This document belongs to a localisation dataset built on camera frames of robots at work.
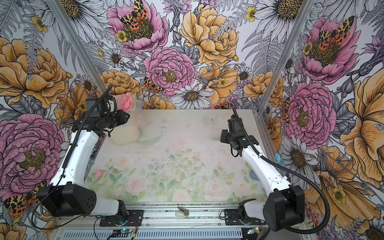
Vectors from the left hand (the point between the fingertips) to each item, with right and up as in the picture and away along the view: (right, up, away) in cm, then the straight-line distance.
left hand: (128, 120), depth 78 cm
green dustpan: (-2, +10, +1) cm, 10 cm away
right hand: (+51, -10, +5) cm, 52 cm away
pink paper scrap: (-2, +10, +1) cm, 10 cm away
